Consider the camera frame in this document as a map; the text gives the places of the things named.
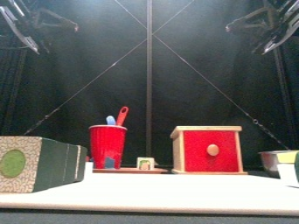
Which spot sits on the dark slanted frame pole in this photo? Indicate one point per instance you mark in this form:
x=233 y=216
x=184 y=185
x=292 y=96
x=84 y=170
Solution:
x=284 y=102

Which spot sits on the red drawer with wooden knob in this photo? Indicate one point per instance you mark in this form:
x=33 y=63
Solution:
x=197 y=157

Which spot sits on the wooden drawer box frame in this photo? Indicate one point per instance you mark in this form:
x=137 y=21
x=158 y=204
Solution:
x=205 y=128

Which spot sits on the yellow-green flat item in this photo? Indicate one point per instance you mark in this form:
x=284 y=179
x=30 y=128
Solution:
x=287 y=157

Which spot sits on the red plastic cup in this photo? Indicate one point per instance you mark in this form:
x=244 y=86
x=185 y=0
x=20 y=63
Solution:
x=104 y=145

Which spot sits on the grey vertical frame pole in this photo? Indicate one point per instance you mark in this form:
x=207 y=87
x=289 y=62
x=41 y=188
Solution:
x=149 y=87

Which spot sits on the metal bowl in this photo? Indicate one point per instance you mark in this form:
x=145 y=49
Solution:
x=269 y=162

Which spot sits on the black cloth backdrop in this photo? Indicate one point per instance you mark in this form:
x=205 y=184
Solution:
x=186 y=35

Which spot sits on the white foam mat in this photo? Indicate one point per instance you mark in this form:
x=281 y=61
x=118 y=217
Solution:
x=154 y=195

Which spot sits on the dark green object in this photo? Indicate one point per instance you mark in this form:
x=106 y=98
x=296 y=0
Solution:
x=296 y=167

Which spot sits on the small white block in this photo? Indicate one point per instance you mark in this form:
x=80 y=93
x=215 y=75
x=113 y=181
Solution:
x=88 y=168

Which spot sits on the white container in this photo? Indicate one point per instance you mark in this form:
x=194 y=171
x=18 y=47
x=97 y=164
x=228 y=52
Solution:
x=287 y=175

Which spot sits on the green patterned cardboard box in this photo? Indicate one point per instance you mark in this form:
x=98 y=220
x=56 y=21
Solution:
x=50 y=163

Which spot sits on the flat wooden board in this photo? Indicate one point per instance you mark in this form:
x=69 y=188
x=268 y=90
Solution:
x=128 y=171

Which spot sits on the small wooden picture block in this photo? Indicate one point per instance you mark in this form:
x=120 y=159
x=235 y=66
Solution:
x=144 y=164

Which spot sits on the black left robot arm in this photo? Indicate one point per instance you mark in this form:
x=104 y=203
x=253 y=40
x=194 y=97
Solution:
x=65 y=25

